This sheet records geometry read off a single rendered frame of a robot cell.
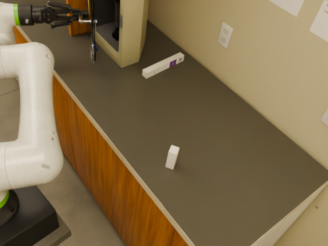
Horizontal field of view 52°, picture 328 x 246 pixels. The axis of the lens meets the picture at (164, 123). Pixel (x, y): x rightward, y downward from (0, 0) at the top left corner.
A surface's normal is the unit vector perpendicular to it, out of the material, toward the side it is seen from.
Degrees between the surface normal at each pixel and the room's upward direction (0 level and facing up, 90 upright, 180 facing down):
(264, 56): 90
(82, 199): 0
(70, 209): 0
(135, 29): 90
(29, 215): 4
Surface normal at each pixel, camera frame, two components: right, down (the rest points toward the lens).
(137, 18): 0.61, 0.63
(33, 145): 0.07, -0.74
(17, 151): 0.14, -0.57
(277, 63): -0.79, 0.38
